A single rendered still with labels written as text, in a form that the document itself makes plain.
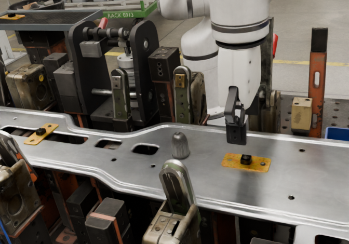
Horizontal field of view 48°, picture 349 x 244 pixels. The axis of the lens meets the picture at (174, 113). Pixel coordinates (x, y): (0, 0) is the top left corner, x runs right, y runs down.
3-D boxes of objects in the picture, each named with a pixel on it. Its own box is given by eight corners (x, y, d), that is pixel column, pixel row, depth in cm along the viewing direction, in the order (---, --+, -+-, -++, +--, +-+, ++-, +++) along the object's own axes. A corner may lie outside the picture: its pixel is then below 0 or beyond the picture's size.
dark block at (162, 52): (171, 197, 110) (147, 56, 89) (180, 181, 115) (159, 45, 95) (187, 200, 108) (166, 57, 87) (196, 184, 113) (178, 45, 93)
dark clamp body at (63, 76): (76, 192, 118) (39, 75, 99) (100, 165, 128) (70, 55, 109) (107, 199, 113) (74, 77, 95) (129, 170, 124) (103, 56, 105)
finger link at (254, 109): (243, 73, 71) (244, 106, 74) (239, 81, 68) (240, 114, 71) (262, 74, 69) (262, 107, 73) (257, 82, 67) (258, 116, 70)
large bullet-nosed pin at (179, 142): (171, 164, 76) (166, 135, 73) (177, 154, 78) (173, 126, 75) (186, 166, 75) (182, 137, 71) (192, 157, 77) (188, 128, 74)
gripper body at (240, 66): (225, 19, 64) (228, 81, 70) (205, 43, 56) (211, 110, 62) (272, 19, 61) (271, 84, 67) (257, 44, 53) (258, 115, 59)
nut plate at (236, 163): (220, 165, 71) (219, 160, 70) (226, 153, 74) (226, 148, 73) (267, 173, 68) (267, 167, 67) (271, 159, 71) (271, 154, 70)
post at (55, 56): (78, 177, 123) (41, 58, 104) (87, 167, 127) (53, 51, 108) (91, 180, 121) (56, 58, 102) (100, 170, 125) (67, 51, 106)
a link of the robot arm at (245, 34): (220, 7, 63) (222, 25, 65) (203, 26, 56) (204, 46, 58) (274, 7, 60) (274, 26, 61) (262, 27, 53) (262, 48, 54)
